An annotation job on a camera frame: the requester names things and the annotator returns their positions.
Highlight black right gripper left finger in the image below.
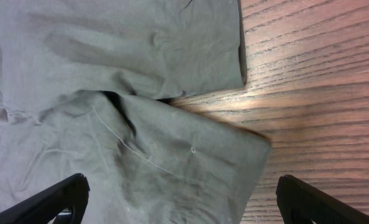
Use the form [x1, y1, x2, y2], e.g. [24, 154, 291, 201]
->
[0, 173, 90, 224]

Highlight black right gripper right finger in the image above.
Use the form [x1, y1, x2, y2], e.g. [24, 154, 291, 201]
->
[276, 175, 369, 224]

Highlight grey shorts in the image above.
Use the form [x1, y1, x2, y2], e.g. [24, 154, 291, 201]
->
[0, 0, 270, 223]

